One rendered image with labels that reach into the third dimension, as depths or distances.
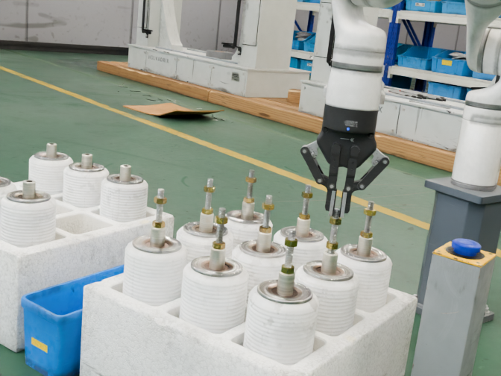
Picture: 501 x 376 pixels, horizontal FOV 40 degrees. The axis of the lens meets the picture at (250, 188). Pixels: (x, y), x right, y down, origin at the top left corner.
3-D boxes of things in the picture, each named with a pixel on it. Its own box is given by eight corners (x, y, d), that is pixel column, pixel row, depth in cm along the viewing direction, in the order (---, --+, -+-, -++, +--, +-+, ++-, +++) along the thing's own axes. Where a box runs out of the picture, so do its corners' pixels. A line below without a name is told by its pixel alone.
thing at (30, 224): (31, 277, 133) (34, 187, 129) (64, 292, 128) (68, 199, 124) (-12, 289, 126) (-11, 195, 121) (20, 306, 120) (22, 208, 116)
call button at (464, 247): (455, 248, 100) (458, 236, 99) (482, 257, 97) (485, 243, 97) (445, 254, 96) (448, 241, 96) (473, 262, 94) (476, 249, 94)
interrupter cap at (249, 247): (233, 243, 111) (233, 239, 110) (277, 243, 113) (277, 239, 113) (247, 260, 104) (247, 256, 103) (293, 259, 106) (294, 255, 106)
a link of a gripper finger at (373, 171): (385, 156, 95) (353, 183, 97) (394, 165, 95) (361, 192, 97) (385, 152, 98) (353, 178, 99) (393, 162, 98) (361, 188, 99)
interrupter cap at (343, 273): (311, 283, 97) (312, 278, 97) (297, 263, 104) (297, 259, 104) (361, 283, 99) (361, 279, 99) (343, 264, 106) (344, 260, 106)
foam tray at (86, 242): (53, 245, 171) (56, 175, 166) (168, 294, 149) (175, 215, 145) (-102, 285, 140) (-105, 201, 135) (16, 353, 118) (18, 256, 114)
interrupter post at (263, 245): (253, 248, 109) (255, 229, 108) (267, 248, 110) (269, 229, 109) (258, 254, 107) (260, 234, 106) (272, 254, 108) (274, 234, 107)
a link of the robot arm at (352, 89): (383, 104, 102) (390, 62, 101) (385, 113, 91) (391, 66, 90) (323, 96, 103) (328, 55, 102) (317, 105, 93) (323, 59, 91)
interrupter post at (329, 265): (323, 276, 100) (326, 255, 100) (317, 270, 103) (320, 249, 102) (338, 277, 101) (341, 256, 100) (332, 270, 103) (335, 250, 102)
